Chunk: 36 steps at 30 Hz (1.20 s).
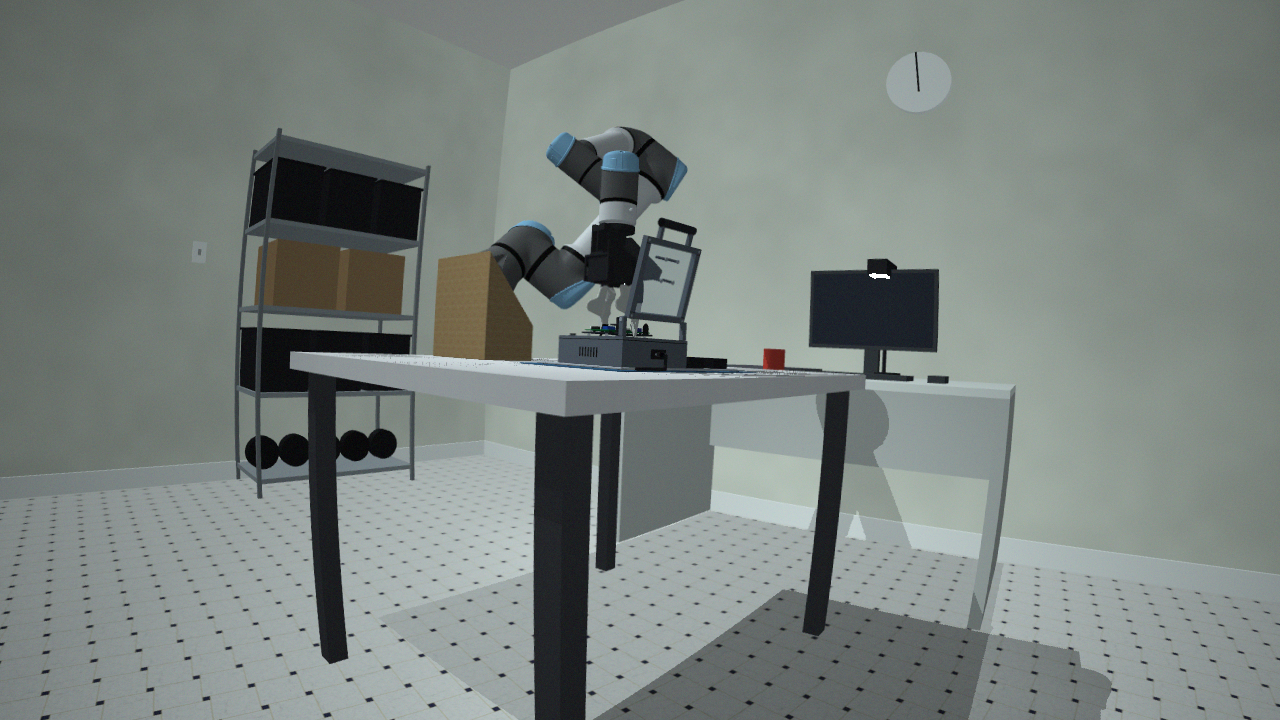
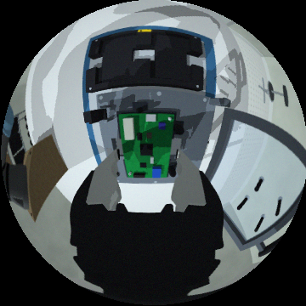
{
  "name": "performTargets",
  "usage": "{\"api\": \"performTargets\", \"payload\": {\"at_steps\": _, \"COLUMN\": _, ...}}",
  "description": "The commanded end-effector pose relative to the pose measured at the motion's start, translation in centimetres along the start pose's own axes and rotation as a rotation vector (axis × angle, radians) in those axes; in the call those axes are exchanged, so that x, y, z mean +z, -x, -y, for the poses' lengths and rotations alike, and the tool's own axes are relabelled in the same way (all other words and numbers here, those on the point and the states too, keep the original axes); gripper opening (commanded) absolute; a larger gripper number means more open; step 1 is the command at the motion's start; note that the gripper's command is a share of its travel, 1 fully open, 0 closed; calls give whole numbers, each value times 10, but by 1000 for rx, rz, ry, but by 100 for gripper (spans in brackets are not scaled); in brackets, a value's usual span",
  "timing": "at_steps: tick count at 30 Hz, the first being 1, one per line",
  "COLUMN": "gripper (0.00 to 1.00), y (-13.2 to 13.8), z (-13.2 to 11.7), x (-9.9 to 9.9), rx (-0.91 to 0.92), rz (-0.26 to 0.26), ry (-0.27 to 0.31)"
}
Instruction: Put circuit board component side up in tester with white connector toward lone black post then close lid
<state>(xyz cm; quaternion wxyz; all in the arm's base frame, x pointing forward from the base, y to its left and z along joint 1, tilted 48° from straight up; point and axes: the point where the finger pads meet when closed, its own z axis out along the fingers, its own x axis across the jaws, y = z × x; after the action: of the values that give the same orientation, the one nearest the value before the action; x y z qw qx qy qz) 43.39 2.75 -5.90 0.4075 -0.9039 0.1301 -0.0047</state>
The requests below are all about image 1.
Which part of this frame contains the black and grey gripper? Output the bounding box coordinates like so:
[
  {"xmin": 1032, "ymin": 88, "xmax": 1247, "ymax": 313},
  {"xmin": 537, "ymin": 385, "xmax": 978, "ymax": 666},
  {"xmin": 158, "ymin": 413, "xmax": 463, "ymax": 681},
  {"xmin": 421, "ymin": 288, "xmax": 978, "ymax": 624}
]
[{"xmin": 584, "ymin": 223, "xmax": 637, "ymax": 329}]

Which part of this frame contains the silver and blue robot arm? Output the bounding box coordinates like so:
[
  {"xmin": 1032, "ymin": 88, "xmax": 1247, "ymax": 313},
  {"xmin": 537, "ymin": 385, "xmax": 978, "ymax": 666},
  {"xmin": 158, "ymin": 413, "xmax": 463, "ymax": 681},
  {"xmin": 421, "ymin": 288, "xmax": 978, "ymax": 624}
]
[{"xmin": 481, "ymin": 127, "xmax": 687, "ymax": 309}]

